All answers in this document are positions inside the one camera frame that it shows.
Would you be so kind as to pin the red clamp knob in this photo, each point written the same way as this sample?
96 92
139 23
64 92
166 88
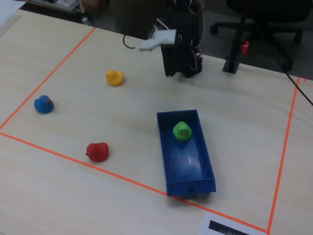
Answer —
245 47

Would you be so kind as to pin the black camera stand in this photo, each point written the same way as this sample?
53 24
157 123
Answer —
232 61

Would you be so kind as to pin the black office chair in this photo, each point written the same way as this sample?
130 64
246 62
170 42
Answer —
269 12

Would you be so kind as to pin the green rubber duck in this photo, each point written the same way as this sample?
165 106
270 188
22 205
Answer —
182 132

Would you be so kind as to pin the blue plastic box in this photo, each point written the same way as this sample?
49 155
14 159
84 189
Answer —
185 166

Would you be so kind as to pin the white paper with black bar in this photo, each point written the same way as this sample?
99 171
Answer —
220 226

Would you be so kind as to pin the person's hand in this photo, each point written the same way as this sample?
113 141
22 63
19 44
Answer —
90 8

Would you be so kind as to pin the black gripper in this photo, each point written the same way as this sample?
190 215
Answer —
174 57

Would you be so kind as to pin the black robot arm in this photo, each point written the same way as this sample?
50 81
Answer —
192 27

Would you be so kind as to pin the plain white paper sheet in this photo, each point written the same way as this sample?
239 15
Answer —
7 9

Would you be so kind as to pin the yellow rubber duck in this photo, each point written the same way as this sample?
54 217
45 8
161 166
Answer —
115 78

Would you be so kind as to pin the orange tape line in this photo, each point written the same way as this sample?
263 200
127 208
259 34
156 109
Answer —
73 159
49 77
285 147

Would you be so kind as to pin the cluttered shelf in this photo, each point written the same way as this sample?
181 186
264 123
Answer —
61 3

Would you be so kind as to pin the red rubber duck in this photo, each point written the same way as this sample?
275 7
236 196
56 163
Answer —
97 152

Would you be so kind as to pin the blue rubber duck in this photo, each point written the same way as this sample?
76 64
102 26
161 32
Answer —
43 105

